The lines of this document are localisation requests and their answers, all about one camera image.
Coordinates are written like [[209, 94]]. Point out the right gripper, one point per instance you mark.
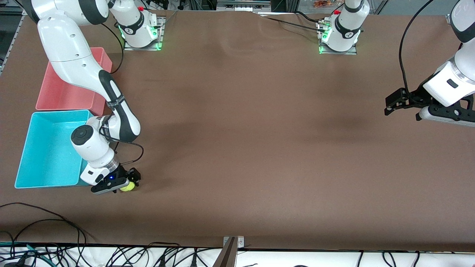
[[122, 172]]

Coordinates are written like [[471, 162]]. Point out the orange items bag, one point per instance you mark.
[[323, 3]]

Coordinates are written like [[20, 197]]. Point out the metal table edge bracket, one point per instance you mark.
[[230, 256]]

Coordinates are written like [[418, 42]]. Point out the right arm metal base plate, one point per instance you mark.
[[160, 40]]

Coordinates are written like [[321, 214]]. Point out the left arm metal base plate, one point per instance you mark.
[[326, 52]]

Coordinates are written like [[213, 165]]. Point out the pink plastic bin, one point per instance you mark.
[[59, 96]]

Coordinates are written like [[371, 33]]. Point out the yellow-green tennis ball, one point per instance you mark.
[[127, 187]]

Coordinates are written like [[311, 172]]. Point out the metal table corner bracket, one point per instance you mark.
[[449, 19]]

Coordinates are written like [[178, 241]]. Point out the silver aluminium frame rail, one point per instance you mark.
[[241, 5]]

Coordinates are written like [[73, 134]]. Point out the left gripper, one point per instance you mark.
[[416, 97]]

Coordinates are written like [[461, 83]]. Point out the blue plastic bin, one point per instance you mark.
[[44, 155]]

